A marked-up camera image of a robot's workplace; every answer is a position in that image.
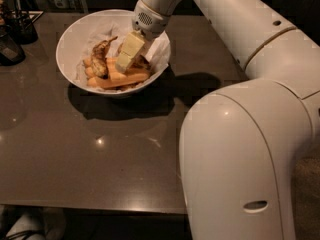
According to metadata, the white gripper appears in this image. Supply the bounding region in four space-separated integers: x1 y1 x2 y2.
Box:
115 0 169 73

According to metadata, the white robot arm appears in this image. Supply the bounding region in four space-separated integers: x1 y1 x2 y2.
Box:
132 0 320 240

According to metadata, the white robot base below table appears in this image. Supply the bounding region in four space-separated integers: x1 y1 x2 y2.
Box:
0 205 66 240

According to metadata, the white bowl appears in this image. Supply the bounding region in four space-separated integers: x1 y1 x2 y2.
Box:
56 10 171 98

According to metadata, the white paper liner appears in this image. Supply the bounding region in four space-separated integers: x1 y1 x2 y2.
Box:
75 12 171 96

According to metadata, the black utensil holder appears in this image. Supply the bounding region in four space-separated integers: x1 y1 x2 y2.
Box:
7 0 38 45

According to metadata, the black appliance at left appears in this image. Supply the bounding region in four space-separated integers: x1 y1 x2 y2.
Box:
0 25 25 66

